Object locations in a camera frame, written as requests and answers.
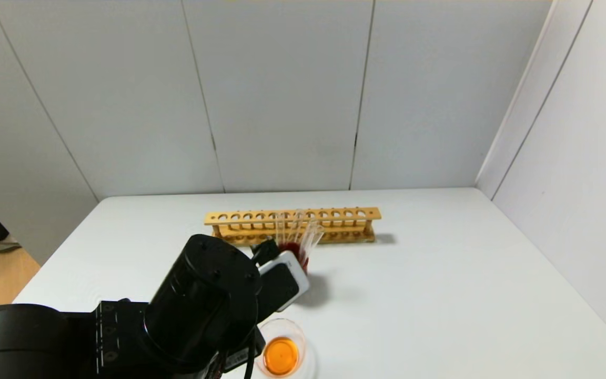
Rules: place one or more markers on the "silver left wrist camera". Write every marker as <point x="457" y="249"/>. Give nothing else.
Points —
<point x="282" y="284"/>

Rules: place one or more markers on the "red plastic cup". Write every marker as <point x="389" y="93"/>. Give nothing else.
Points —
<point x="298" y="251"/>

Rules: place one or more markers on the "clear glass beaker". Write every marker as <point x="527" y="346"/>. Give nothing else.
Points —
<point x="281" y="357"/>

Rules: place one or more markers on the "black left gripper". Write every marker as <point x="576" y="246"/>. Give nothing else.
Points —
<point x="198" y="295"/>

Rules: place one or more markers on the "wooden test tube rack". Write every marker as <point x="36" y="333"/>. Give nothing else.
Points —
<point x="345" y="213"/>

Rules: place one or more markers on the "test tube with yellow pigment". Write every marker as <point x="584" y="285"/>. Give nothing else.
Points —
<point x="280" y="229"/>

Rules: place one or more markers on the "empty glass test tube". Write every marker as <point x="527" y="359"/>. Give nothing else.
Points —
<point x="311" y="245"/>
<point x="292" y="226"/>
<point x="307" y="231"/>

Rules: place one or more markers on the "grey shoe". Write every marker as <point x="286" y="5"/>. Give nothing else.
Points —
<point x="7" y="245"/>

